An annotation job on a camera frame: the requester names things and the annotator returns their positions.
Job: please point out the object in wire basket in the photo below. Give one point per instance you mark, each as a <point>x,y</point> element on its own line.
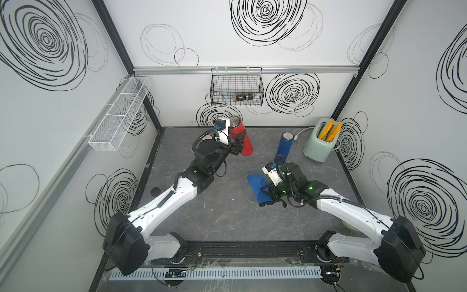
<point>242,96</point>

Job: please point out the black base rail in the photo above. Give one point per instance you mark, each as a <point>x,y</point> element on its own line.
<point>255,250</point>

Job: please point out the black wire basket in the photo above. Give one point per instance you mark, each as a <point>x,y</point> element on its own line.
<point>226,81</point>

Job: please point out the light green plate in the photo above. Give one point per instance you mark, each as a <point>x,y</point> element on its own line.
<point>350,227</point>

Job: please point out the white slotted cable duct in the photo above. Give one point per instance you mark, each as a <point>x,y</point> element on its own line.
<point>228,273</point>

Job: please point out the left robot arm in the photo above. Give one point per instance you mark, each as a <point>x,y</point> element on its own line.
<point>129,241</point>

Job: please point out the blue cloth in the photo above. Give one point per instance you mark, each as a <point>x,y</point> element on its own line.
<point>258,185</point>

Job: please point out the blue thermos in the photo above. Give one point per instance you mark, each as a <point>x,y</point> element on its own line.
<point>284,147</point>

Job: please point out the white mesh shelf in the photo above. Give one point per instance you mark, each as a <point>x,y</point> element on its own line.
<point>116,123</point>

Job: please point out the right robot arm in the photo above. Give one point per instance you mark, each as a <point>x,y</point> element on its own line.
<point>389,243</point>

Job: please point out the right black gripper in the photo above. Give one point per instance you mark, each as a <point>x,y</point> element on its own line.
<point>272,191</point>

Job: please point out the red thermos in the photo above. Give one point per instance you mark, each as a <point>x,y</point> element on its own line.
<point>235,128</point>

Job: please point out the mint green toaster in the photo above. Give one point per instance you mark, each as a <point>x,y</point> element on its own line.
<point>323,139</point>

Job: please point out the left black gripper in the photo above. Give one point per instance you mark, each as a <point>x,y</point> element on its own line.
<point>236,141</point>

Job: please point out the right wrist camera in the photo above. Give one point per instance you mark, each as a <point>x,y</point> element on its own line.
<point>270,170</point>

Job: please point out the small brown jar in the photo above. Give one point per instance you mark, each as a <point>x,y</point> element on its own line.
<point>155,192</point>

